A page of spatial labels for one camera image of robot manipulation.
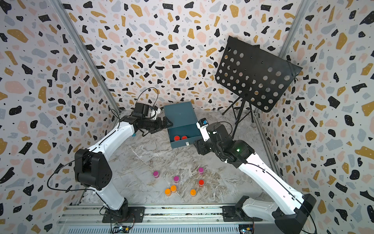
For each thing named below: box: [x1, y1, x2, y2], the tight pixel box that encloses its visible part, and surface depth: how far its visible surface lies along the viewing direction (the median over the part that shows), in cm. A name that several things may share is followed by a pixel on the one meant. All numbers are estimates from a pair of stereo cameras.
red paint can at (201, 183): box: [198, 179, 206, 188], surface depth 84 cm
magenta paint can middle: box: [173, 175, 180, 184], surface depth 86 cm
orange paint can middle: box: [170, 184, 177, 193], surface depth 82 cm
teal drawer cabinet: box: [163, 101, 202, 149], surface depth 86 cm
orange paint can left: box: [164, 188, 171, 197], surface depth 81 cm
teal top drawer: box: [167, 123, 204, 149], surface depth 85 cm
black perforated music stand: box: [215, 35, 303, 138], surface depth 79 cm
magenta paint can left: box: [152, 171, 160, 179], surface depth 87 cm
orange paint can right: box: [189, 188, 197, 197], surface depth 80 cm
